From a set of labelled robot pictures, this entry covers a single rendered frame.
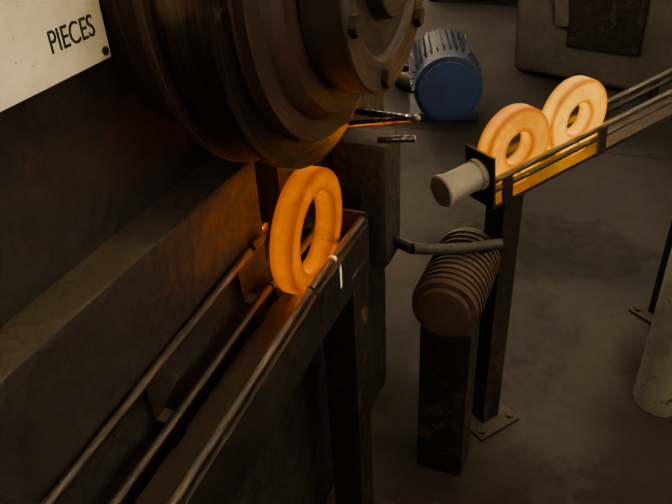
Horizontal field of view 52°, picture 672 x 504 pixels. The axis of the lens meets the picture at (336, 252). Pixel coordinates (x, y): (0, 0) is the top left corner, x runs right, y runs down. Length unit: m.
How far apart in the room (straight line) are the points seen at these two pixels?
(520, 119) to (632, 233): 1.26
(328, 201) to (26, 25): 0.51
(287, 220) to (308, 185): 0.06
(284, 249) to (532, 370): 1.10
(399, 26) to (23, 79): 0.43
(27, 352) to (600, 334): 1.62
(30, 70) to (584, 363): 1.57
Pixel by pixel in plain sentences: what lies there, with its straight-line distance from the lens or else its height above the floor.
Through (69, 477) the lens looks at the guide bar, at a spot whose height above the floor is 0.73.
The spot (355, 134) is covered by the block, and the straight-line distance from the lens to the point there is 1.14.
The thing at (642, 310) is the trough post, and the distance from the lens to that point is 2.13.
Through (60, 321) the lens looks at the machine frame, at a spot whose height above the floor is 0.87.
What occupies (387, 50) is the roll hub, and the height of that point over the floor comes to 1.01.
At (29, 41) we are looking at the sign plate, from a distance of 0.66.
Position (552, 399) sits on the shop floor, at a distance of 1.81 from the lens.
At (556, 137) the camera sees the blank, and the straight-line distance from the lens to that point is 1.39.
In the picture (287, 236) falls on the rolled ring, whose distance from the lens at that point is 0.89.
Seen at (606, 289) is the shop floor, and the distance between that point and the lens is 2.20.
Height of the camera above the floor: 1.27
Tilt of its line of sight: 34 degrees down
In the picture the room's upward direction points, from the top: 3 degrees counter-clockwise
